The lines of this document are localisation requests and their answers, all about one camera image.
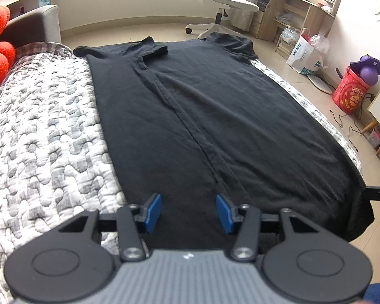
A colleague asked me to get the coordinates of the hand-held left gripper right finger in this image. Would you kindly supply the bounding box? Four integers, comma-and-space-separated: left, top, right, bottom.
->
215, 193, 323, 263

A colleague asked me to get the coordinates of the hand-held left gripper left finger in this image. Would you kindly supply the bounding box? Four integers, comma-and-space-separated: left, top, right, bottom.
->
59, 193, 163, 262

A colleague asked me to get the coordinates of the black t-shirt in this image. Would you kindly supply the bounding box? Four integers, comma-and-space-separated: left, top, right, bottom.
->
73, 32, 375, 251

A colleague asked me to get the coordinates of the red bucket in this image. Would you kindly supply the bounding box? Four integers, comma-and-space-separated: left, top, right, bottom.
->
332, 66, 370, 115

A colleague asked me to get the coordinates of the purple toy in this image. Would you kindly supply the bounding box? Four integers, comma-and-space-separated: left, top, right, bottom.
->
350, 55, 380, 87

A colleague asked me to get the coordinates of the white round floor base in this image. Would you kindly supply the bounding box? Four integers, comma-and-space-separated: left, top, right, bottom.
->
310, 73, 334, 96

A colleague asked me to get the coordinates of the grey white quilted blanket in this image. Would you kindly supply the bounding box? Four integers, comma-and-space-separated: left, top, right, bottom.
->
0, 52, 365, 281

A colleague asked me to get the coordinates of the white paper bag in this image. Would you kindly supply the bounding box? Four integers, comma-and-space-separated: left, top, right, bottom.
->
287, 28, 329, 77

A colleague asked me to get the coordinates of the clear plastic bag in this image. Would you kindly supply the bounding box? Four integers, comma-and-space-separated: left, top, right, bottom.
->
310, 33, 332, 55

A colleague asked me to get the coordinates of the grey checked sheet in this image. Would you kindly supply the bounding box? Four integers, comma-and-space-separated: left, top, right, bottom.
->
6, 42, 75, 70

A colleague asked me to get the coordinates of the wooden desk with shelves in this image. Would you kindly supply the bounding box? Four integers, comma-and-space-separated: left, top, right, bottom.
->
250, 0, 348, 55

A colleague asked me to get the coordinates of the white office chair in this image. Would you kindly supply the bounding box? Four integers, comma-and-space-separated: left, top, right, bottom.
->
185, 0, 260, 41

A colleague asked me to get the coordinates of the grey sofa armrest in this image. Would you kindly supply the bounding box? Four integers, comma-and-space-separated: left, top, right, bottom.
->
0, 5, 63, 50

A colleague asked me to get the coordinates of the black cable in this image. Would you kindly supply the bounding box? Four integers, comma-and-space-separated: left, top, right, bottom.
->
329, 93, 373, 153

